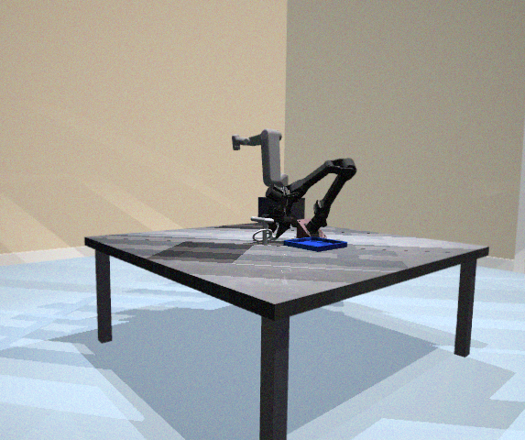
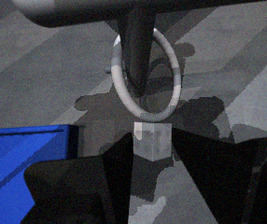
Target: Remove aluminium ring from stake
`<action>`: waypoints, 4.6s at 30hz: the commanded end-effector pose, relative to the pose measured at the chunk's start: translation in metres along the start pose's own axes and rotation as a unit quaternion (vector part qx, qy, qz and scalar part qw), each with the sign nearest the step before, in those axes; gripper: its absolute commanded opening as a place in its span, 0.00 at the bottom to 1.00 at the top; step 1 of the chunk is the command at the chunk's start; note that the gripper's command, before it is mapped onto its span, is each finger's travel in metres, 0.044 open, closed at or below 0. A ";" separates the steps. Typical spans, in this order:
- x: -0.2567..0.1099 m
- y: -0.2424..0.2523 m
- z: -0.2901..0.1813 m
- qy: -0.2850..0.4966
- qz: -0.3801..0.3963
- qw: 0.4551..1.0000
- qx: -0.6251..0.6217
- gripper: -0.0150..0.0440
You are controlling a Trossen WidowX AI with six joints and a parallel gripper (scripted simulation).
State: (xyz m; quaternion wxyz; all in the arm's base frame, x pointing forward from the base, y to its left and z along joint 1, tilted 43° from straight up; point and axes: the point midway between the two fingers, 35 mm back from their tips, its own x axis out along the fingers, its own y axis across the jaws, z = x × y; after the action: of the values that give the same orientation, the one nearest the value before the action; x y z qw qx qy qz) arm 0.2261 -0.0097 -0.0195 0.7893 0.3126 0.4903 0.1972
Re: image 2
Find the grey t-shaped steel stake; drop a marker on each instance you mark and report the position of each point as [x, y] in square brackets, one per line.
[135, 20]

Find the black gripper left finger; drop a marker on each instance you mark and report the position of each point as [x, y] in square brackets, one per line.
[109, 175]

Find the blue tray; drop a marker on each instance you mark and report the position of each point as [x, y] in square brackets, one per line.
[20, 147]

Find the grey metal ring with small tab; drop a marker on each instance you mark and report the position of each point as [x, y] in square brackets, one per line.
[152, 140]

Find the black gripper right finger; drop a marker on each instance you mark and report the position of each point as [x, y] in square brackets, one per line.
[226, 175]

